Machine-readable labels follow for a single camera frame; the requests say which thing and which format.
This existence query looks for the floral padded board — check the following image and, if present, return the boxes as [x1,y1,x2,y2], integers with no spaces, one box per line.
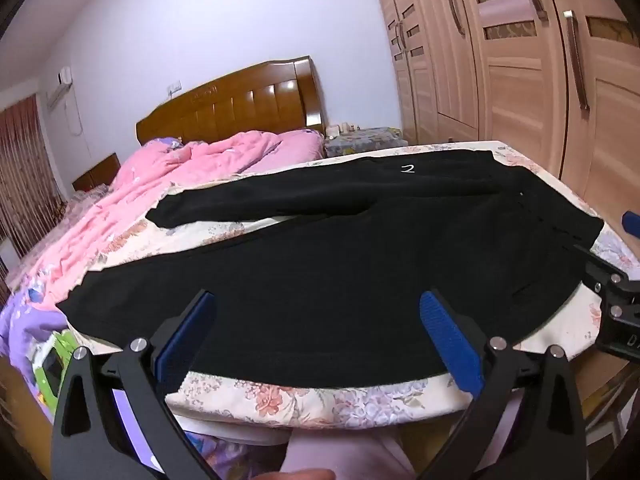
[75,140,640,433]

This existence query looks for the dark red curtain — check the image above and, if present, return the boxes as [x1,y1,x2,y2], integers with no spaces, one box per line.
[0,94,66,261]

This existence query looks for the wooden wardrobe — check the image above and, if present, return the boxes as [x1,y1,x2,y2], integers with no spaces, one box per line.
[367,0,640,221]

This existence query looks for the wooden headboard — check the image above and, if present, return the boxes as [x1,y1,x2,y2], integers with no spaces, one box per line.
[136,56,328,147]

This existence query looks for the dark wooden cabinet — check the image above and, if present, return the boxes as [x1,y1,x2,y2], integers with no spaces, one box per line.
[72,152,121,193]

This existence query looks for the black pants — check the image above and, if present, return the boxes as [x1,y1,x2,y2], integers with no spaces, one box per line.
[54,149,606,390]

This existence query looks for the floral covered nightstand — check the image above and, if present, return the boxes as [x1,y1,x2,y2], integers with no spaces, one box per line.
[324,126,405,158]

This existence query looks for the white air conditioner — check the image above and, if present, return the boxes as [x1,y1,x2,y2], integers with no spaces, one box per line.
[45,66,73,110]

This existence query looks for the pink blanket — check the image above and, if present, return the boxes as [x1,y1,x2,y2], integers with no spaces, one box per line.
[30,129,326,311]

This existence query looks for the purple printed blanket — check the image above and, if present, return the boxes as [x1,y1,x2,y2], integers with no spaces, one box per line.
[0,260,131,421]

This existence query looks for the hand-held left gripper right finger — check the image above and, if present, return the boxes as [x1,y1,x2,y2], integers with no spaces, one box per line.
[419,289,588,480]

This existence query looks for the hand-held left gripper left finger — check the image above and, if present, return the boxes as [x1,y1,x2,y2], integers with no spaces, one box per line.
[50,289,218,480]

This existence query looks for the person's light lilac trousers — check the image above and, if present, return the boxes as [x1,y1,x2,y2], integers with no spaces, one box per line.
[285,430,416,480]

